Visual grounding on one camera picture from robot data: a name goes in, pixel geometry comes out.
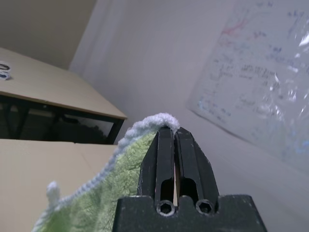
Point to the green towel with white trim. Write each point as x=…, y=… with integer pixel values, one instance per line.
x=108, y=181

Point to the whiteboard with writing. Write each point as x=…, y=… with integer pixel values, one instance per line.
x=253, y=72

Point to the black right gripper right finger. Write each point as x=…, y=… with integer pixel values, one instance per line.
x=193, y=164

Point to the wooden table with black frame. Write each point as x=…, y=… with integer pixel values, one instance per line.
x=60, y=89

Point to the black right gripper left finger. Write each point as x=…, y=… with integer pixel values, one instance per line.
x=164, y=157

